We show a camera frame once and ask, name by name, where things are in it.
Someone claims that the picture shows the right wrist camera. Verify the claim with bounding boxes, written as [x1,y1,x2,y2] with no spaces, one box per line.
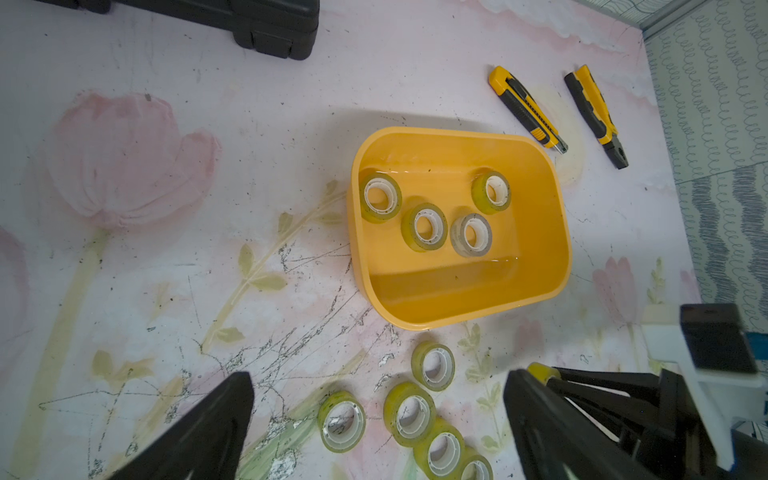
[640,304,767,470]

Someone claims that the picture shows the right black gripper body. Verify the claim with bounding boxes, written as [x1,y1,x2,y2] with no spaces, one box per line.
[544,368,767,479]

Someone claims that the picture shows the yellow black pliers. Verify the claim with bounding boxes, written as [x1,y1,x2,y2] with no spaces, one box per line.
[564,65,629,170]

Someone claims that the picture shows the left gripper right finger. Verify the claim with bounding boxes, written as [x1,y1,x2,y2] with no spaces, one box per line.
[503,369,654,479]

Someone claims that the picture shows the black plastic tool case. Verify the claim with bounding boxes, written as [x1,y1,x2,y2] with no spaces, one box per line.
[35,0,321,61]

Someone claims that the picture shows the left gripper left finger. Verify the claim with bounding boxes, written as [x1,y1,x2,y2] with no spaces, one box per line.
[112,372,254,479]

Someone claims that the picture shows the yellow plastic storage box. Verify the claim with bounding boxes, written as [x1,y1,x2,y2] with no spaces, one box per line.
[347,127,572,331]

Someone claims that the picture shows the clear grey tape roll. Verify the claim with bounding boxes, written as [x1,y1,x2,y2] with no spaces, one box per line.
[450,213,493,257]

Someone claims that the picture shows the yellow black utility knife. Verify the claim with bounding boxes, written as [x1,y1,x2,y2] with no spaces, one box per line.
[488,66,568,154]

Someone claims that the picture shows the transparent tape roll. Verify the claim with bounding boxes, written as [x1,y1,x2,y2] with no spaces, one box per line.
[471,170,511,215]
[459,448,494,480]
[383,381,437,447]
[317,390,366,453]
[360,172,402,223]
[527,362,562,385]
[413,417,465,479]
[411,341,456,392]
[401,203,448,252]

